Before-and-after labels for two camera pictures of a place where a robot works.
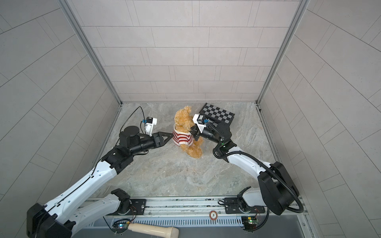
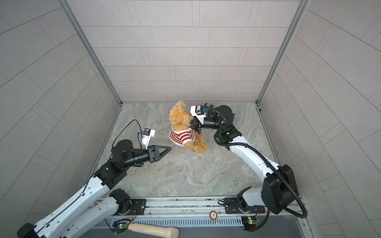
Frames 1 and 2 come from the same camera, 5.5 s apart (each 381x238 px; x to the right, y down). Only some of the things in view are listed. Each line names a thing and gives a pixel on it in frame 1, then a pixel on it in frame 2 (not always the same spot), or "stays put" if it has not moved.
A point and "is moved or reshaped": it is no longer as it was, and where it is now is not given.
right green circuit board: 249,222 stays put
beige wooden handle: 164,231 stays put
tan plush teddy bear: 184,121 is moved or reshaped
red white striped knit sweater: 180,138 stays put
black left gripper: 157,140 → 152,149
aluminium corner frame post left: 72,18 stays put
